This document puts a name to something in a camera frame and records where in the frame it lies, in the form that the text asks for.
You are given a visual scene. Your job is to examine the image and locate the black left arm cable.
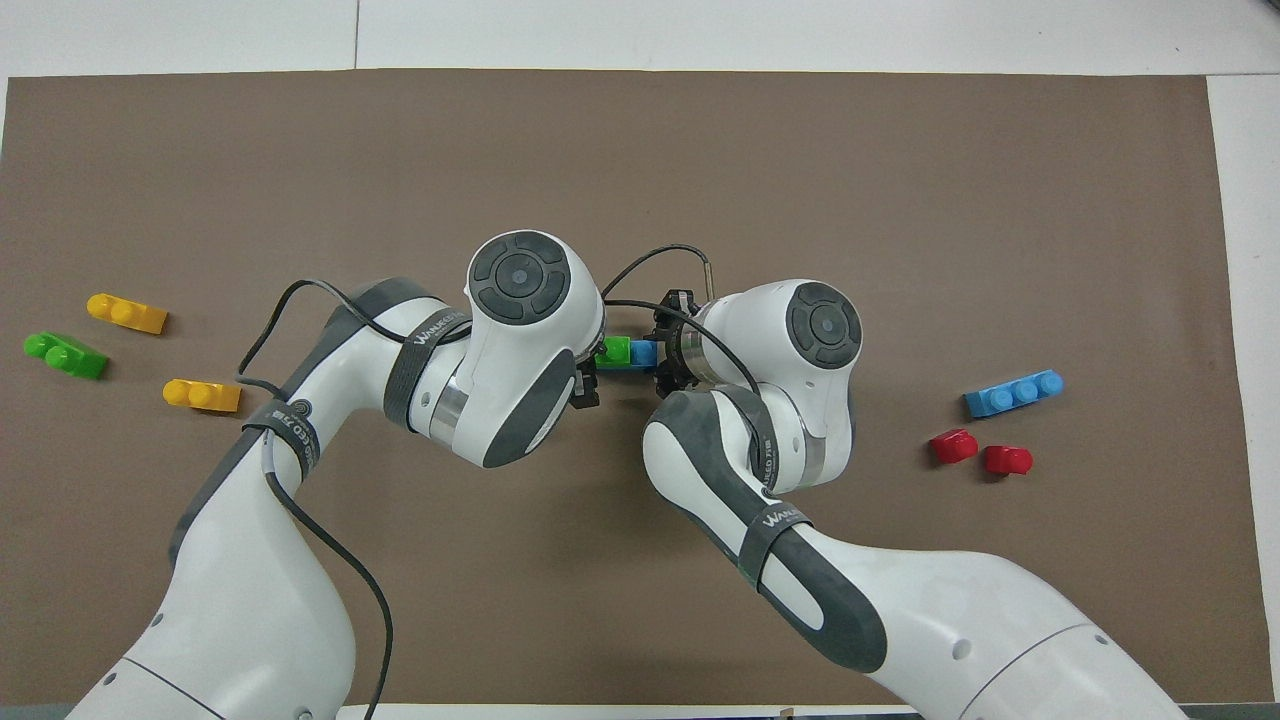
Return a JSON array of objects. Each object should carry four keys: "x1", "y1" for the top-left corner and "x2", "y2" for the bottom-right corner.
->
[{"x1": 235, "y1": 280, "x2": 471, "y2": 720}]

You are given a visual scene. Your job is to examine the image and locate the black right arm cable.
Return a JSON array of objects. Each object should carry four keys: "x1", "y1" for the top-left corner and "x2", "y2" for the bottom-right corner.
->
[{"x1": 600, "y1": 244, "x2": 766, "y2": 401}]

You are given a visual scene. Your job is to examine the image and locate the yellow two-stud toy block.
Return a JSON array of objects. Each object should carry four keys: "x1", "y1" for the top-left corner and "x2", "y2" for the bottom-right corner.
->
[
  {"x1": 163, "y1": 379, "x2": 242, "y2": 412},
  {"x1": 87, "y1": 293, "x2": 169, "y2": 334}
]

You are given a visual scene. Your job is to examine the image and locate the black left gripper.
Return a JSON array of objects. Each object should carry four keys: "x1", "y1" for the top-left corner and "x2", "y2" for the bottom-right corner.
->
[{"x1": 572, "y1": 340, "x2": 608, "y2": 409}]

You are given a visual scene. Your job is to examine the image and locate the brown table mat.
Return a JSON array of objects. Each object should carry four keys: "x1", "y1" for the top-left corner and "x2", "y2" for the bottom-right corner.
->
[{"x1": 0, "y1": 68, "x2": 1271, "y2": 706}]

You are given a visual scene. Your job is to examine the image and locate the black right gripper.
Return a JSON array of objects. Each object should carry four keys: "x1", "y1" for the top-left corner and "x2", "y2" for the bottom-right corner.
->
[{"x1": 650, "y1": 288, "x2": 701, "y2": 401}]

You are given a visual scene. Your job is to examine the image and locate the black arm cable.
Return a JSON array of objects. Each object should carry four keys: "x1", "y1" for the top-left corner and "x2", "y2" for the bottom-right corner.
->
[
  {"x1": 235, "y1": 280, "x2": 471, "y2": 720},
  {"x1": 600, "y1": 244, "x2": 766, "y2": 401}
]

